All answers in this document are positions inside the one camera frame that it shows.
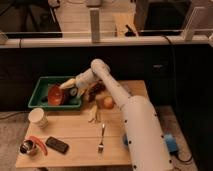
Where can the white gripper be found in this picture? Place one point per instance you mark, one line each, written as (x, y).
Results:
(70, 83)

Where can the red bowl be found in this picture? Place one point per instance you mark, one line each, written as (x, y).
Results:
(56, 96)

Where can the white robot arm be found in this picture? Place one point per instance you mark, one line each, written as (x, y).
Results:
(147, 147)

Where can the green plastic tray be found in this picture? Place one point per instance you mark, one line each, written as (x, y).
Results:
(39, 96)

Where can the bunch of dark grapes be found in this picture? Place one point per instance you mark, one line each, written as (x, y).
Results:
(96, 89)

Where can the banana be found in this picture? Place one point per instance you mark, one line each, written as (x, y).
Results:
(94, 114)

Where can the white paper cup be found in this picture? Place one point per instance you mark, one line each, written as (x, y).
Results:
(37, 116)

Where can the wooden table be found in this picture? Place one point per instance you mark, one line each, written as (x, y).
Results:
(83, 138)

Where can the silver fork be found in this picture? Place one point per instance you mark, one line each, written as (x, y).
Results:
(101, 145)

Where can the blue cup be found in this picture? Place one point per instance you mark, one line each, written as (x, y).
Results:
(125, 140)

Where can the small metal cup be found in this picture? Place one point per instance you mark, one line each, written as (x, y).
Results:
(28, 147)

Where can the blue object on floor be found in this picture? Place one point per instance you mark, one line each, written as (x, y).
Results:
(171, 143)

